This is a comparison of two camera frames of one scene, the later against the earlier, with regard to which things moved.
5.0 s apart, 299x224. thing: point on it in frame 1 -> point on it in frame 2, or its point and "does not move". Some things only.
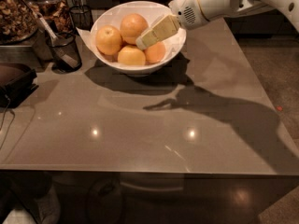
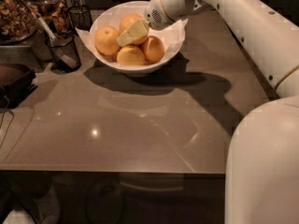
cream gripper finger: [160, 30] -> [138, 29]
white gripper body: [186, 7] -> [154, 12]
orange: [131, 55] does not move
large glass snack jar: [18, 21] does not move
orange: [108, 39] does not move
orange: [131, 26] does not move
